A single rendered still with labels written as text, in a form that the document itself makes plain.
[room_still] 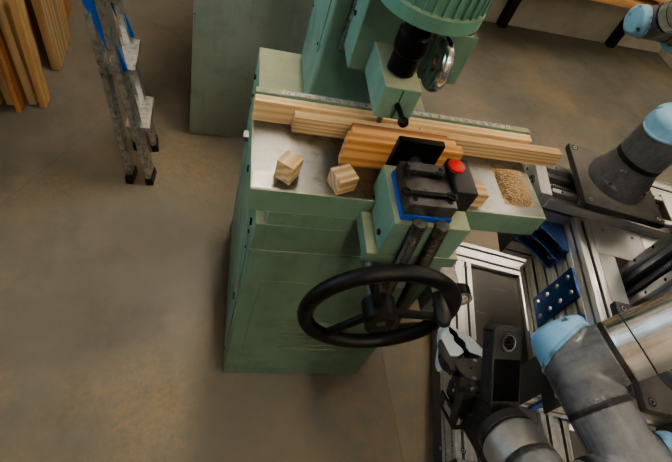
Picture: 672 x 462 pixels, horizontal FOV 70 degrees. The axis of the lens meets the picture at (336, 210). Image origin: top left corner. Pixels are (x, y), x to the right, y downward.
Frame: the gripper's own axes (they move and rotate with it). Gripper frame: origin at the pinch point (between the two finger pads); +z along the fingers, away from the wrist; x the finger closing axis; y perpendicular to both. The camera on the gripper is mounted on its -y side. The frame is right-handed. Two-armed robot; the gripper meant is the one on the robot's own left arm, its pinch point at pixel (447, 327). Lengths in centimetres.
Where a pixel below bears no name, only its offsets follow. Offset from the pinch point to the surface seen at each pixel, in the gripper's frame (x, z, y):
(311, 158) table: -21.0, 27.6, -17.8
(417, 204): -6.8, 7.7, -17.7
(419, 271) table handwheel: -6.5, 1.7, -8.9
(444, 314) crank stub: -1.7, -0.8, -3.0
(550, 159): 33, 32, -23
